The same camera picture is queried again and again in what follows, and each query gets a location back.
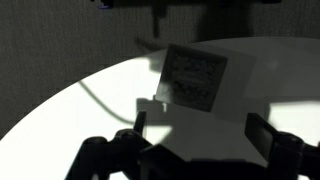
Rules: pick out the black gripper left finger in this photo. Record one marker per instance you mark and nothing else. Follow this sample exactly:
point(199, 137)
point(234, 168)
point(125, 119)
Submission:
point(106, 156)

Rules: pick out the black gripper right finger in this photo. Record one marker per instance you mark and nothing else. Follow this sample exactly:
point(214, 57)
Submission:
point(290, 156)

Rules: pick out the grey block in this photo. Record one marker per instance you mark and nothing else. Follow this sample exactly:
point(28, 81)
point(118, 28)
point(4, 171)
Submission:
point(191, 78)

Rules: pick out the purple spring clamp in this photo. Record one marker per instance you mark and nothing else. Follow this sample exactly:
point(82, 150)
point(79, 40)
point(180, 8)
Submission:
point(104, 5)

